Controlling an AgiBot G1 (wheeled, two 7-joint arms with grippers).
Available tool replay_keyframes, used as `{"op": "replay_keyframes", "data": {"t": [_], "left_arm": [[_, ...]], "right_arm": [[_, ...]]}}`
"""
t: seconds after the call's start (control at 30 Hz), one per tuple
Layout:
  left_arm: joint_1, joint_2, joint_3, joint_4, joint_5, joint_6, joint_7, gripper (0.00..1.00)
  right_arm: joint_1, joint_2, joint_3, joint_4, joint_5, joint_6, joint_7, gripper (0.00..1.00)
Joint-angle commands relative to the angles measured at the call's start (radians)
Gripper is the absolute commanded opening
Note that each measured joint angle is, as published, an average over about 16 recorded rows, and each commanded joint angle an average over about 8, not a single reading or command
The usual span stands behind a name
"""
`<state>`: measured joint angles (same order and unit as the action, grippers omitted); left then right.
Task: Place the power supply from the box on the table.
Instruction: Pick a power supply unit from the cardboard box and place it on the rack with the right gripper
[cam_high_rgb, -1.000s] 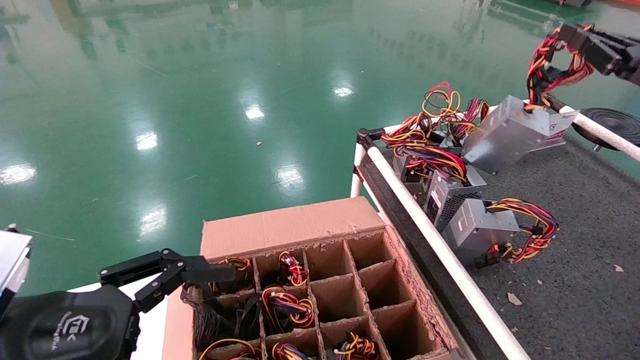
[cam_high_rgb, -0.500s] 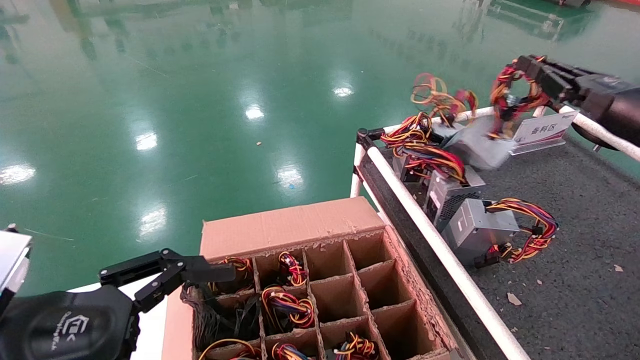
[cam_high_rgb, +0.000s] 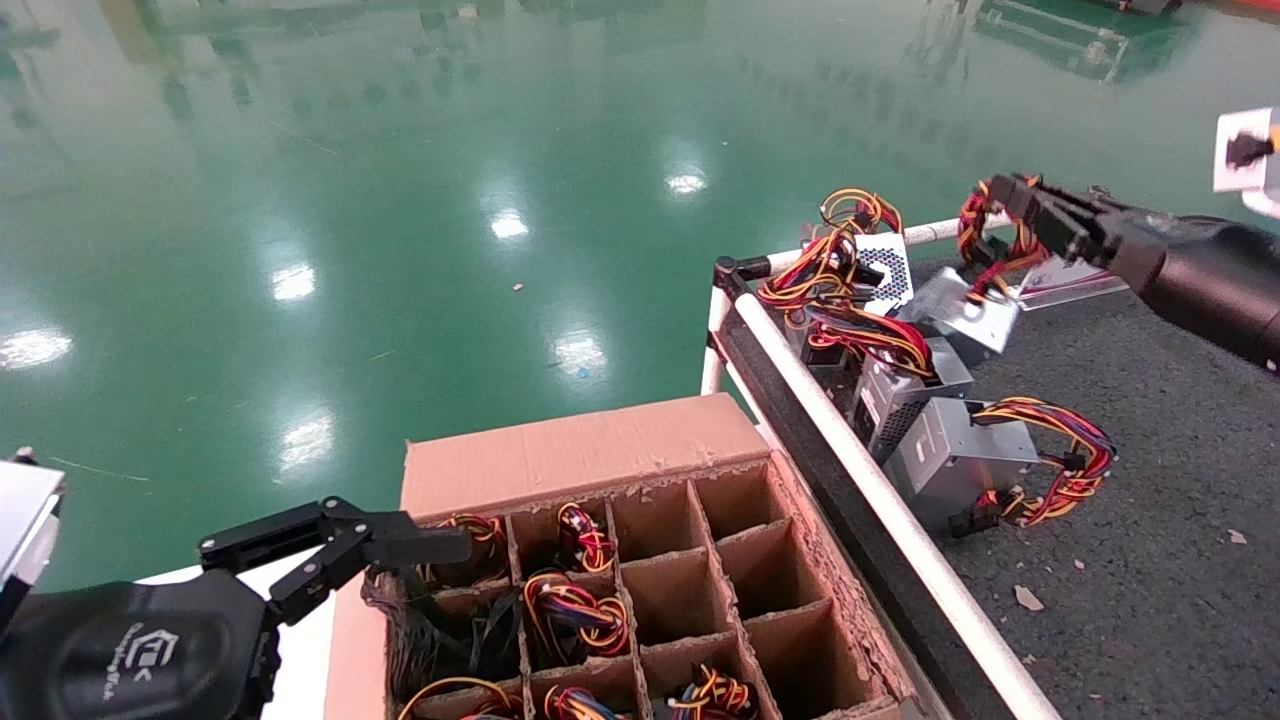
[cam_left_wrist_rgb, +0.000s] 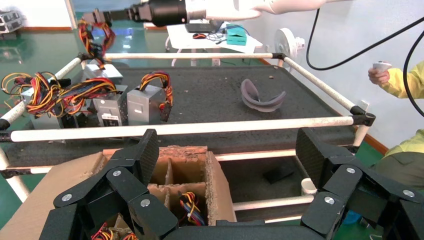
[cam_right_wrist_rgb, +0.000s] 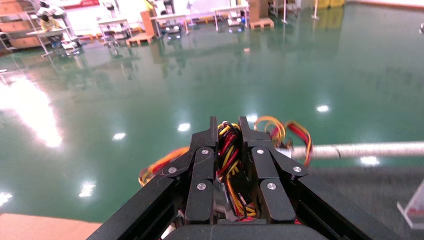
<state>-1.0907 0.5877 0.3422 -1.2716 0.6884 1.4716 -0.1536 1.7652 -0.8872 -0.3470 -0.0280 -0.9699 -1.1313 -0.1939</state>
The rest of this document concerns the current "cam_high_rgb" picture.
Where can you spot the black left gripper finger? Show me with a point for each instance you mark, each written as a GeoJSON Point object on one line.
{"type": "Point", "coordinates": [340, 540]}

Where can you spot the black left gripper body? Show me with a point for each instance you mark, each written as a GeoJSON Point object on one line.
{"type": "Point", "coordinates": [120, 650]}

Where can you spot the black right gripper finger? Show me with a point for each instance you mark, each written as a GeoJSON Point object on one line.
{"type": "Point", "coordinates": [1100, 205]}
{"type": "Point", "coordinates": [1050, 220]}

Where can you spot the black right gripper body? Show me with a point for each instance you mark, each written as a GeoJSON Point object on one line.
{"type": "Point", "coordinates": [1210, 280]}

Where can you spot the brown cardboard divider box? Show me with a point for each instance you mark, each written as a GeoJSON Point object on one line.
{"type": "Point", "coordinates": [580, 450]}

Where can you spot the clear acrylic sign holder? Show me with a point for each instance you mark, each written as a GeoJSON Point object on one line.
{"type": "Point", "coordinates": [1060, 285]}

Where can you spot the silver power supply perforated face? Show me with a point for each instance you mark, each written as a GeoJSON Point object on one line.
{"type": "Point", "coordinates": [885, 275]}

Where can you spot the silver power supply with label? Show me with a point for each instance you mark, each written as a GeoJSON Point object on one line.
{"type": "Point", "coordinates": [895, 400]}

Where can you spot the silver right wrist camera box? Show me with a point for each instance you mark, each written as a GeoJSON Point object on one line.
{"type": "Point", "coordinates": [1240, 180]}

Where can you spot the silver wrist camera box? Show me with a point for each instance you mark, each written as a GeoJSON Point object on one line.
{"type": "Point", "coordinates": [1240, 180]}
{"type": "Point", "coordinates": [25, 520]}

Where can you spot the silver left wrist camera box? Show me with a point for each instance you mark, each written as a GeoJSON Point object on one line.
{"type": "Point", "coordinates": [25, 520]}

